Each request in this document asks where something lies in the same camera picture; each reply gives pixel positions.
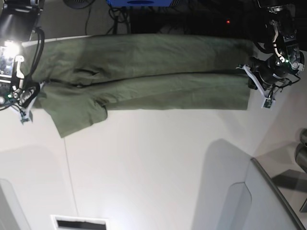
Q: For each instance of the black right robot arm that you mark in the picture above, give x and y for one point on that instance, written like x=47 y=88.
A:
x=18 y=22

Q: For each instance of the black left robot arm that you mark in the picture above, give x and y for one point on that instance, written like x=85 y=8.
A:
x=282 y=42

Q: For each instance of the grey metal cylinder stand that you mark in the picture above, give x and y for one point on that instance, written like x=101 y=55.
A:
x=301 y=151

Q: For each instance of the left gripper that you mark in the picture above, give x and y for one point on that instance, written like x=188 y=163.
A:
x=270 y=76

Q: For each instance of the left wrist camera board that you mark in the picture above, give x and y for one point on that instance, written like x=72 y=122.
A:
x=268 y=103

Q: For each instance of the green t-shirt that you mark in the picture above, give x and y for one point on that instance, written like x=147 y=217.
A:
x=88 y=77

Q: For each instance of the blue box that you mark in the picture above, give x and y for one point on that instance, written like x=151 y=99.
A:
x=131 y=3

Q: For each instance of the black round fan base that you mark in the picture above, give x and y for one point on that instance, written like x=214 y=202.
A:
x=78 y=4

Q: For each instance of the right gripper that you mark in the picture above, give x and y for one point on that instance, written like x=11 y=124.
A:
x=26 y=99

